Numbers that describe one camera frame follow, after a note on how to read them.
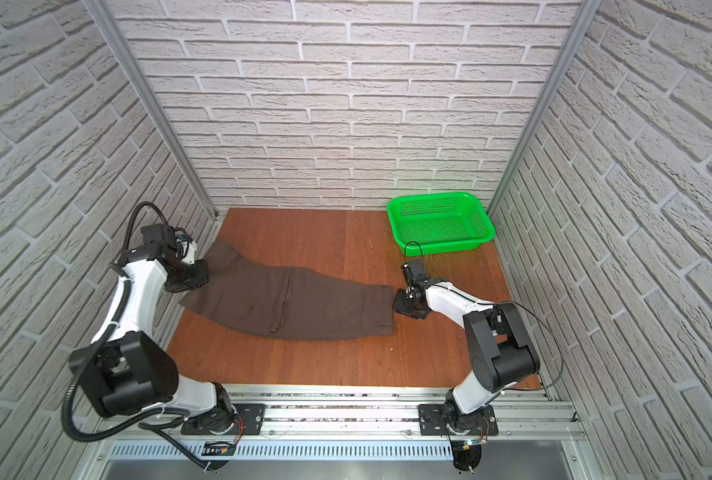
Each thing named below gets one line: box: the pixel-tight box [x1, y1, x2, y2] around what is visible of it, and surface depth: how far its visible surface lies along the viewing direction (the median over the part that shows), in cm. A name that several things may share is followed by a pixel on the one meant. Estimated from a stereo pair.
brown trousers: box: [180, 240, 397, 341], surface depth 92 cm
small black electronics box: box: [201, 441, 236, 456], surface depth 74 cm
